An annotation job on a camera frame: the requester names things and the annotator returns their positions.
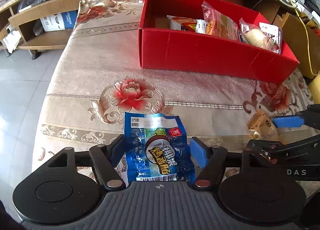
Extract beige small snack packet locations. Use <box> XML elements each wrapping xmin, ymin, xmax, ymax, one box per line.
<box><xmin>247</xmin><ymin>109</ymin><xmax>285</xmax><ymax>144</ymax></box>

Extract blue sausage snack packet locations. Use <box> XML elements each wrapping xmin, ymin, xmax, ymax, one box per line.
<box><xmin>124</xmin><ymin>113</ymin><xmax>195</xmax><ymax>184</ymax></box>

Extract clear bun bread packet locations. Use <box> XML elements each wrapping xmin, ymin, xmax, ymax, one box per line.
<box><xmin>239</xmin><ymin>18</ymin><xmax>283</xmax><ymax>54</ymax></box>

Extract red clear pastry packet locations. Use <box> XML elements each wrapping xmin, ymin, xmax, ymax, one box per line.
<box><xmin>202</xmin><ymin>1</ymin><xmax>240</xmax><ymax>41</ymax></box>

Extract orange red snack packet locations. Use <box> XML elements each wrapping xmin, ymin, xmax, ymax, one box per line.
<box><xmin>167</xmin><ymin>15</ymin><xmax>197</xmax><ymax>32</ymax></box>

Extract white Kapms snack packet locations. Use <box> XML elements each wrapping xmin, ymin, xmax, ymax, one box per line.
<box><xmin>195</xmin><ymin>19</ymin><xmax>208</xmax><ymax>34</ymax></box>

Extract gold cylindrical tin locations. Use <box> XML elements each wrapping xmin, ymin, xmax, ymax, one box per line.
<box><xmin>308</xmin><ymin>74</ymin><xmax>320</xmax><ymax>104</ymax></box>

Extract floral beige tablecloth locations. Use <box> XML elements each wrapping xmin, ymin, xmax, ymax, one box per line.
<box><xmin>32</xmin><ymin>0</ymin><xmax>313</xmax><ymax>169</ymax></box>

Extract brown cardboard box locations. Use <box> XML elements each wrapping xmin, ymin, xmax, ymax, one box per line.
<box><xmin>272</xmin><ymin>12</ymin><xmax>320</xmax><ymax>79</ymax></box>

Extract white blue carton box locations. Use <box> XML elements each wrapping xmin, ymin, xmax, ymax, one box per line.
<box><xmin>40</xmin><ymin>10</ymin><xmax>78</xmax><ymax>32</ymax></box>

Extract yellow cable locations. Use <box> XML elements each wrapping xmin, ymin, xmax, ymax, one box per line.
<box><xmin>245</xmin><ymin>0</ymin><xmax>318</xmax><ymax>77</ymax></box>

